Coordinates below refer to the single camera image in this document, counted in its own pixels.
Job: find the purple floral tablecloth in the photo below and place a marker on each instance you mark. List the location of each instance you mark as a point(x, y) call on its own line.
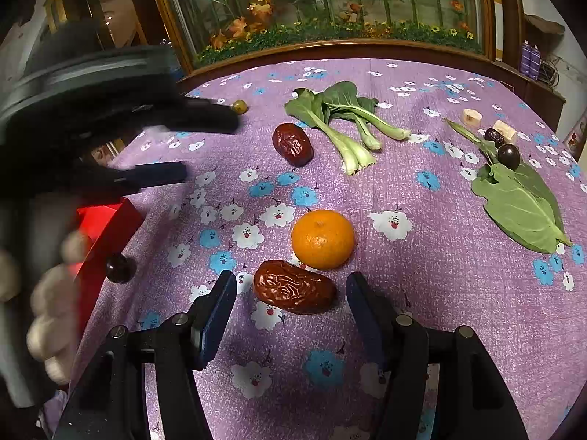
point(435, 307)

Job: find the narrow green stalk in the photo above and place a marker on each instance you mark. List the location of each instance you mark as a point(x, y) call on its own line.
point(467, 135)

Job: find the green grape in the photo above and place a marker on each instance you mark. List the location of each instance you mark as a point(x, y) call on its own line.
point(239, 107)

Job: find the bok choy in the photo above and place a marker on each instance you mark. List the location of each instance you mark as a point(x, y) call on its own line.
point(341, 119)

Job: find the broad green leaf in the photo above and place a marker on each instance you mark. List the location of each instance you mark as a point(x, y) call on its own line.
point(523, 206)

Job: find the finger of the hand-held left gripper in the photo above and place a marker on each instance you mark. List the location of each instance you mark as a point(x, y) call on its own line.
point(202, 117)
point(156, 174)

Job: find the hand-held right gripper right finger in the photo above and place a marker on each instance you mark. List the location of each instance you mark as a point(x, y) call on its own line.
point(367, 325)

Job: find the banana piece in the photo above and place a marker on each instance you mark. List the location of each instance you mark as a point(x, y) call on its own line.
point(505, 131)
point(471, 117)

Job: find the small dark date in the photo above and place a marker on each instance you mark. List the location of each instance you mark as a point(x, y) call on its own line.
point(493, 135)

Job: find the framed flower painting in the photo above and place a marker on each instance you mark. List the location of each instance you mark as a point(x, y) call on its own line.
point(330, 4)

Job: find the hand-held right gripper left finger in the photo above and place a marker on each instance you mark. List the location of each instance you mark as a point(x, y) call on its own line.
point(215, 321)

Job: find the purple bottles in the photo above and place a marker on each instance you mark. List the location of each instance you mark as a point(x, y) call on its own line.
point(529, 60)

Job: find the orange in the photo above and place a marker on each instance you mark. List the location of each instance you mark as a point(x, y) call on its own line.
point(323, 239)

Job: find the red box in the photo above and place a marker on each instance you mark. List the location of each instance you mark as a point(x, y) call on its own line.
point(112, 229)

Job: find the red date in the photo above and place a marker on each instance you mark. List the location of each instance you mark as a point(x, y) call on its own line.
point(292, 143)
point(293, 287)

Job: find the dark plum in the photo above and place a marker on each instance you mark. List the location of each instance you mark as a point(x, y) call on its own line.
point(509, 156)
point(118, 268)

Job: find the person's left hand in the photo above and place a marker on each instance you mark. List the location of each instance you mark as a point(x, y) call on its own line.
point(50, 302)

